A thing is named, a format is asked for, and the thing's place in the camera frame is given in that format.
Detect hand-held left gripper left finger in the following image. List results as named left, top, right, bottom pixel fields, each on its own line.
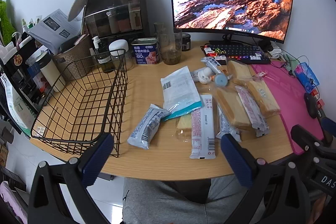
left=28, top=133, right=114, bottom=224

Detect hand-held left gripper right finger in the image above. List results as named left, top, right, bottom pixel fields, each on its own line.
left=220, top=134, right=311, bottom=224

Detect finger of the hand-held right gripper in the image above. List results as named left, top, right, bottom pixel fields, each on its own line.
left=316, top=109, right=336, bottom=147
left=290, top=124, right=327, bottom=161

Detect sliced bread clear pack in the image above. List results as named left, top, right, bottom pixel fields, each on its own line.
left=227, top=60, right=254, bottom=86
left=175, top=115, right=195, bottom=141
left=247, top=80, right=281, bottom=117
left=215, top=88, right=254, bottom=132

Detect black wire basket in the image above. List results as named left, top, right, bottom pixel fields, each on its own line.
left=30, top=49, right=129, bottom=157

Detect tube with blue round cap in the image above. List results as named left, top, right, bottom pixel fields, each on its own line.
left=214, top=72, right=234, bottom=87

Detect white teal pouch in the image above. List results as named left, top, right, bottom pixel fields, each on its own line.
left=161, top=66, right=202, bottom=120

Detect white tube blue print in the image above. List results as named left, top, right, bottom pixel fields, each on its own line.
left=201, top=57, right=226, bottom=75

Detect person's right hand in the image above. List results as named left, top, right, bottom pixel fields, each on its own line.
left=311, top=194, right=332, bottom=224

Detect black computer mouse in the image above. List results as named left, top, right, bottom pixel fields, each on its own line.
left=304, top=93, right=319, bottom=118

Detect pink mouse mat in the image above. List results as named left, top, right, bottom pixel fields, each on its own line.
left=249, top=61, right=326, bottom=156

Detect blue tissue packet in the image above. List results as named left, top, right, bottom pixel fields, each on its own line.
left=294, top=63, right=320, bottom=92

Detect brown spiral notebook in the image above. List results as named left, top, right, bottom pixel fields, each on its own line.
left=32, top=98, right=87, bottom=139

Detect person's legs grey trousers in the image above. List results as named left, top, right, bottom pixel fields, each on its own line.
left=122, top=175, right=265, bottom=224

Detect white green plastic bag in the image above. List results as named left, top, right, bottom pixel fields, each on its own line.
left=5, top=77, right=37, bottom=135

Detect pink cloth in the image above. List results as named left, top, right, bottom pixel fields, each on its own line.
left=0, top=182, right=28, bottom=224

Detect white thermos flask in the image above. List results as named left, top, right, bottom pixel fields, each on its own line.
left=37, top=52, right=66, bottom=92

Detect dark pump bottle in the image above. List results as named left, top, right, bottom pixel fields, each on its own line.
left=92, top=36, right=114, bottom=73

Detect brown woven storage basket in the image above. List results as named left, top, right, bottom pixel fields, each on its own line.
left=52, top=34, right=97, bottom=81

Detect black backlit keyboard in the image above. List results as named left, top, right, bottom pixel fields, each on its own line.
left=201, top=43, right=271, bottom=65

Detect glass jar white lid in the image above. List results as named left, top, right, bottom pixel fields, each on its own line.
left=108, top=40, right=130, bottom=71

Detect blue luncheon meat can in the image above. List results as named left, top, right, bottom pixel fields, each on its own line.
left=131, top=38, right=161, bottom=65

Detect black storage rack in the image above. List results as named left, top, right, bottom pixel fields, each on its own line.
left=0, top=38, right=53, bottom=114

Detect clear glass cup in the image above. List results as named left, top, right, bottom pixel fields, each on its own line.
left=157, top=30, right=183, bottom=66

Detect small black jar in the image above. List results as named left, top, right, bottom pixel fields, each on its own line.
left=182, top=33, right=192, bottom=52

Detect stack of printed papers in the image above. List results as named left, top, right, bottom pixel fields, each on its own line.
left=28, top=9, right=83, bottom=55

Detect dark cosmetic organizer box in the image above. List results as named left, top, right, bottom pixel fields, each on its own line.
left=84, top=0, right=150, bottom=41

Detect green artificial plant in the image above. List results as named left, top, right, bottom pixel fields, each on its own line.
left=0, top=0, right=15, bottom=41

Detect thin black cable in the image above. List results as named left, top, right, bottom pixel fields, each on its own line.
left=287, top=55, right=317, bottom=76

